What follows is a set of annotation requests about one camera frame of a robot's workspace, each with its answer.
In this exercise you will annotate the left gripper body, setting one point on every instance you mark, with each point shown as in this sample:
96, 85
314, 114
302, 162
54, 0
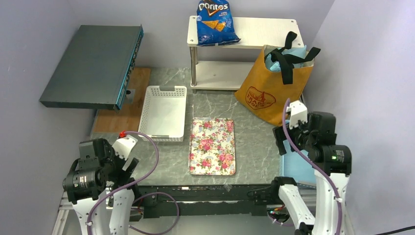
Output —
116, 173

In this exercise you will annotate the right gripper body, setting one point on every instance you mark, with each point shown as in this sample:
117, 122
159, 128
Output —
300, 135

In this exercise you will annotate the brown Trader Joe's tote bag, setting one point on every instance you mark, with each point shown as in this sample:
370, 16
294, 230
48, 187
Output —
277, 75

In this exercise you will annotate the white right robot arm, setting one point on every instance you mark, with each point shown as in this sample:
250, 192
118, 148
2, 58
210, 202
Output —
332, 168

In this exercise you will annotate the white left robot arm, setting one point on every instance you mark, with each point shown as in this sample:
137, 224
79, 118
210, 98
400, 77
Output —
94, 185

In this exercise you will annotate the light blue plastic basket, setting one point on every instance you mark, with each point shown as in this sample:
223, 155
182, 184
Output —
294, 166

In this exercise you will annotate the wooden board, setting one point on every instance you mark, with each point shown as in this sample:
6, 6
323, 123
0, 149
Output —
128, 118

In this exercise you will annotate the white plastic basket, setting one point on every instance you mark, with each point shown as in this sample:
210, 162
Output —
163, 113

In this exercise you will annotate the floral pattern tray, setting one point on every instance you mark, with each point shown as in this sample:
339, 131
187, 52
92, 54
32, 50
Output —
212, 147

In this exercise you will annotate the dark grey flat box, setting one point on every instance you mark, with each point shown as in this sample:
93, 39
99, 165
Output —
95, 69

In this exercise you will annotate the white two-tier shelf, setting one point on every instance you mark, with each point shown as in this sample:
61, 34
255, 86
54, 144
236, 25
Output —
254, 34

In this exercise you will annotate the blue Doritos chip bag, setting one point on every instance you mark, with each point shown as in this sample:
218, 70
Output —
215, 25

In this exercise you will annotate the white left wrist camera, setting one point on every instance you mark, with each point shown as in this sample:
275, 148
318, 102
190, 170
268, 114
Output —
124, 146

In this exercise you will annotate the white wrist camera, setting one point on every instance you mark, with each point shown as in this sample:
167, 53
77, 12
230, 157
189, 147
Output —
298, 114
124, 146

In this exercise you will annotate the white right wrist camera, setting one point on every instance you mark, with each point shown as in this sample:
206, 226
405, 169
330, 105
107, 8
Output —
298, 114

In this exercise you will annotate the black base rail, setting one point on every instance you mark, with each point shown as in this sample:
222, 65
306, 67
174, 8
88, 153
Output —
192, 200

